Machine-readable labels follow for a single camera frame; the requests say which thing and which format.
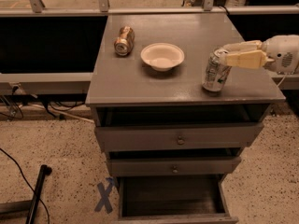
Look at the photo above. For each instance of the white paper bowl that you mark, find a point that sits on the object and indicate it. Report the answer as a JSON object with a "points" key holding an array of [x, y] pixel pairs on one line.
{"points": [[162, 56]]}

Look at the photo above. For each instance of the grey drawer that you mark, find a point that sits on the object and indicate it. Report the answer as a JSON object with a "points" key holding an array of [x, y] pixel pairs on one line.
{"points": [[132, 128], [207, 161], [182, 199]]}

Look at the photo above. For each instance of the white rounded gripper body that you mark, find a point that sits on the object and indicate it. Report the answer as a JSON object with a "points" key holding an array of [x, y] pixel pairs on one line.
{"points": [[281, 55]]}

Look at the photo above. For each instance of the orange soda can lying down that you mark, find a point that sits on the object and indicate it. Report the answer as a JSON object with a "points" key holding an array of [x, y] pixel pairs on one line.
{"points": [[124, 43]]}

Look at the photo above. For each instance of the grey metal railing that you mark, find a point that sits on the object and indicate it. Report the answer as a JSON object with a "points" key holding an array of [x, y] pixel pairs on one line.
{"points": [[124, 3]]}

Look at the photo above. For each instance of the grey lower wall ledge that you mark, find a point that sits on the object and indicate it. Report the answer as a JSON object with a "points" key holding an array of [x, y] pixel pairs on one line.
{"points": [[46, 83]]}

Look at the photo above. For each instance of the grey middle drawer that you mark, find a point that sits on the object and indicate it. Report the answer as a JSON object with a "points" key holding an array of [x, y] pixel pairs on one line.
{"points": [[207, 161]]}

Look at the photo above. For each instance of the black metal stand leg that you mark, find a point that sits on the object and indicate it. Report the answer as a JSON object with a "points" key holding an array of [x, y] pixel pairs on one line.
{"points": [[29, 206]]}

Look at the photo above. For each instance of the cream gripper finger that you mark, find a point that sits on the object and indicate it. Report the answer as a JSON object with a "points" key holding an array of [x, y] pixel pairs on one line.
{"points": [[244, 46], [254, 59]]}

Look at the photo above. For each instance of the blue tape cross mark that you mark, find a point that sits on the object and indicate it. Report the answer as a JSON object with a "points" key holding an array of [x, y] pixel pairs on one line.
{"points": [[104, 196]]}

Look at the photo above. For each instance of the grey bottom drawer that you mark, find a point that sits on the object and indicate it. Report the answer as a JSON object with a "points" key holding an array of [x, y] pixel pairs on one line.
{"points": [[182, 199]]}

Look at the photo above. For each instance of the grey wooden drawer cabinet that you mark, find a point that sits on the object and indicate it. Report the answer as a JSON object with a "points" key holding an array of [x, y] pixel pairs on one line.
{"points": [[128, 81]]}

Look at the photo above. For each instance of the grey top drawer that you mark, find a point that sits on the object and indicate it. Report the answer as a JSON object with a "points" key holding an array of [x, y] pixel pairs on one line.
{"points": [[132, 128]]}

